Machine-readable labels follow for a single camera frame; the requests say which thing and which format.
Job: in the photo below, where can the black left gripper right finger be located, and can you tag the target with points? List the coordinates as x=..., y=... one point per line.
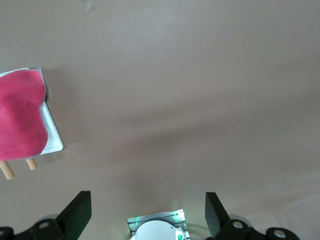
x=217, y=220

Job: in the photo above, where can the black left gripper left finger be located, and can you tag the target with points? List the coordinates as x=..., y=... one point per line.
x=75, y=217

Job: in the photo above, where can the red cloth with grey back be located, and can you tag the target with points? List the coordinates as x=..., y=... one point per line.
x=20, y=115

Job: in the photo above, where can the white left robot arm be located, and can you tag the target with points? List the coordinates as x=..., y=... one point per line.
x=155, y=230

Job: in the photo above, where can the wooden dowel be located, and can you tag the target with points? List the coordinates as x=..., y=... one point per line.
x=31, y=164
x=7, y=170

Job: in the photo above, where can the white rectangular tray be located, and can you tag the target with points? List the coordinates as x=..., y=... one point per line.
x=51, y=135

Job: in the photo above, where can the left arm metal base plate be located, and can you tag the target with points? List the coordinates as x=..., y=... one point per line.
x=150, y=217

